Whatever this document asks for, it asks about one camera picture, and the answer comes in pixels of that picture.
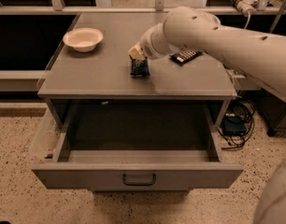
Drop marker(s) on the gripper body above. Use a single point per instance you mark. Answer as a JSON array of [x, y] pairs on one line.
[[148, 46]]

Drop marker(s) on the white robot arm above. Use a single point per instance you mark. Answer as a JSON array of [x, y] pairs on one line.
[[260, 56]]

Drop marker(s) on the grey metal drawer cabinet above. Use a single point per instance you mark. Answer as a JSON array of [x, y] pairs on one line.
[[103, 77]]

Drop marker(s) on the open grey top drawer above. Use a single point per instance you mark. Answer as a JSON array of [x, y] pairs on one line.
[[99, 143]]

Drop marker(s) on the black snack bar wrapper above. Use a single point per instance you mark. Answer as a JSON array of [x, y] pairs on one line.
[[184, 57]]

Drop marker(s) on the white paper bowl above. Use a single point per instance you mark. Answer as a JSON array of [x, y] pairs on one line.
[[83, 39]]

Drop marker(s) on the white power strip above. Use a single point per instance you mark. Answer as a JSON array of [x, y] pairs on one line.
[[246, 7]]

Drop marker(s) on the blue box on floor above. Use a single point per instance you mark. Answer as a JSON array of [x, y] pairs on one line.
[[233, 126]]

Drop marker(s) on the diagonal metal rod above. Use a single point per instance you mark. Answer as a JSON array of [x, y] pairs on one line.
[[276, 20]]

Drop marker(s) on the black drawer handle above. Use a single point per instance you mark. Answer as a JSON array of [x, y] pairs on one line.
[[139, 180]]

